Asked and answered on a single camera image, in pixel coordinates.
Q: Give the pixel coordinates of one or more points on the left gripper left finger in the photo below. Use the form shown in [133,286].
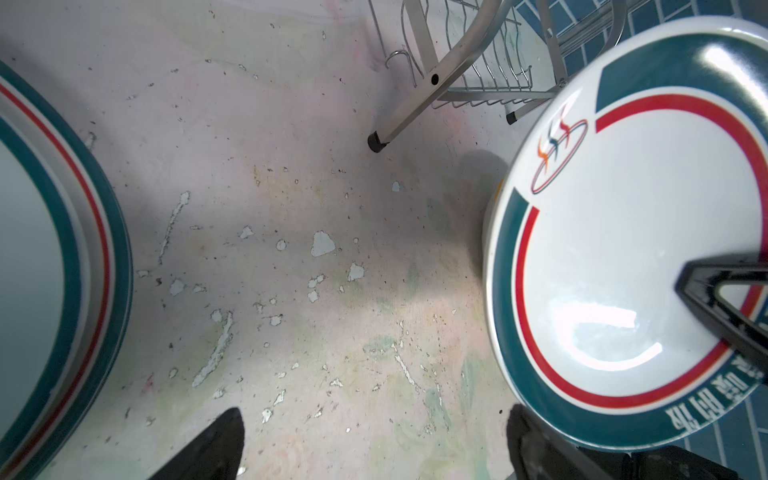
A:
[215,453]

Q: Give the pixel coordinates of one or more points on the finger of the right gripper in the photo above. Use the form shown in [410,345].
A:
[672,462]
[699,287]

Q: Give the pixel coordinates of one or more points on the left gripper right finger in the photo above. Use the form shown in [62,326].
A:
[538,452]

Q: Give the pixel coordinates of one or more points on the blue rimmed white plate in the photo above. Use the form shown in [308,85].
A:
[66,279]

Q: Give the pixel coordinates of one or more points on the silver metal dish rack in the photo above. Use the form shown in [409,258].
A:
[474,53]

